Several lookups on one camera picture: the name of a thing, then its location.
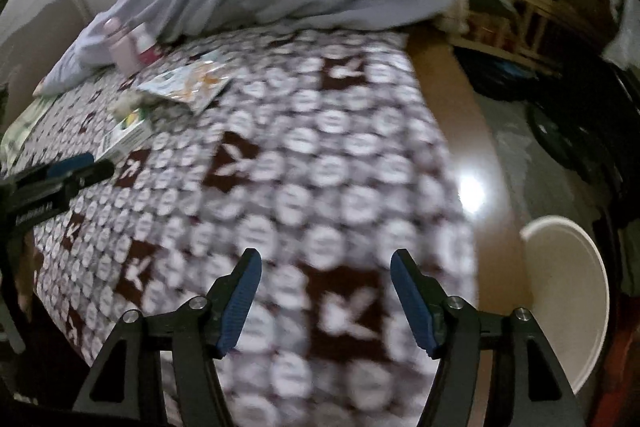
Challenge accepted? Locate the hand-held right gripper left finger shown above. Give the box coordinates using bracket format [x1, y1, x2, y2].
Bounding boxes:
[72, 248, 263, 427]

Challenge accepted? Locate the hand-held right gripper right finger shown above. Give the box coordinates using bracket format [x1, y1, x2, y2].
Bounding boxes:
[390, 248, 586, 427]

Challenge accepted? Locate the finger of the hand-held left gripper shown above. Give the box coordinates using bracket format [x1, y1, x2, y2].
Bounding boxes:
[15, 152, 96, 189]
[55, 158, 116, 199]

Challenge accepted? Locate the white round bin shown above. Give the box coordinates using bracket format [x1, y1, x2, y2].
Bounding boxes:
[520, 216, 611, 395]

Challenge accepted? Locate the green white box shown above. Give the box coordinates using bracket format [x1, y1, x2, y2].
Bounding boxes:
[95, 107, 156, 158]

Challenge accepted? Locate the green patterned cloth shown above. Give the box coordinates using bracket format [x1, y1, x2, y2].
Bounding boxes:
[0, 100, 46, 168]

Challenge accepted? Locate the colourful snack packet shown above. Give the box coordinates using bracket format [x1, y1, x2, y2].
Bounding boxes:
[136, 52, 235, 115]

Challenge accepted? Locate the white bottle with pink base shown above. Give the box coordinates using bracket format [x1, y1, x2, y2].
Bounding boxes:
[131, 30, 166, 65]

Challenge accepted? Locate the brown white printed blanket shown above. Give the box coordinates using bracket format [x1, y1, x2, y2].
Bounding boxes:
[0, 24, 481, 427]

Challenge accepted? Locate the black floor fan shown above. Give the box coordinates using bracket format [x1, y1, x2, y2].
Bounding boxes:
[525, 100, 621, 188]

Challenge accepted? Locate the black blue bag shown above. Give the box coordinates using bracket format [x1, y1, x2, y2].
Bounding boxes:
[457, 47, 538, 100]

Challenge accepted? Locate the white cloth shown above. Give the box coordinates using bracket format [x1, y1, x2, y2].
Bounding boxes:
[602, 0, 640, 70]

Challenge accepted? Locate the wooden bed frame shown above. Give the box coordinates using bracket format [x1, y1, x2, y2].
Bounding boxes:
[405, 27, 531, 323]

